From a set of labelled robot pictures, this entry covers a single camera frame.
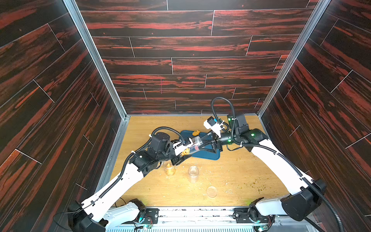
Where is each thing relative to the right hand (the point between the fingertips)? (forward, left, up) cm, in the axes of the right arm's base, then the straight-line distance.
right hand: (202, 141), depth 70 cm
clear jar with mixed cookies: (-8, +4, -19) cm, 20 cm away
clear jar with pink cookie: (-4, +3, +3) cm, 6 cm away
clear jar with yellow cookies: (-5, +18, -22) cm, 28 cm away
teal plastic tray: (-8, 0, +2) cm, 9 cm away
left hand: (-3, +7, -3) cm, 8 cm away
